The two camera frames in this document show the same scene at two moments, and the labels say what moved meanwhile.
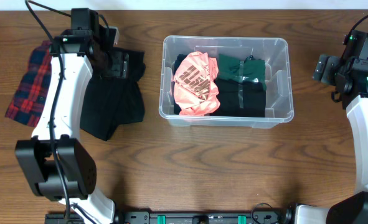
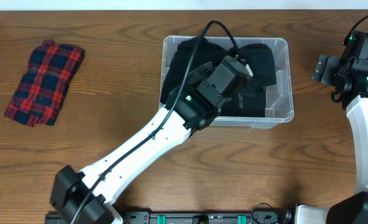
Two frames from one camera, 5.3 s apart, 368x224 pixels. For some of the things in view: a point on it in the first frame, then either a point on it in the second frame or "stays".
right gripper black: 326,69 stays
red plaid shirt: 29,99 stays
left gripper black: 119,64 -> 198,76
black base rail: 183,216 stays
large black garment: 109,102 -> 258,58
